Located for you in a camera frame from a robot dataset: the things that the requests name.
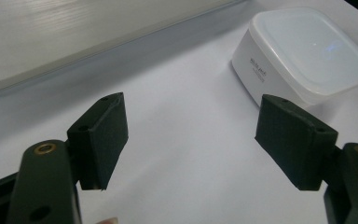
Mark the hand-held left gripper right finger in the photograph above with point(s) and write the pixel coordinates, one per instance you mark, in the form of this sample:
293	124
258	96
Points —
295	146

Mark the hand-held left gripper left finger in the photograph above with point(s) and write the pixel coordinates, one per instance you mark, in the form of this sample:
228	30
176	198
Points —
98	146

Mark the white square lidded container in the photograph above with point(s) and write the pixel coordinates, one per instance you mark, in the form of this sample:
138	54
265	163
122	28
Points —
304	56

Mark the pale ribbed panel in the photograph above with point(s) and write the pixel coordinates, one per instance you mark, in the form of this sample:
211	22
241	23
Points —
59	34

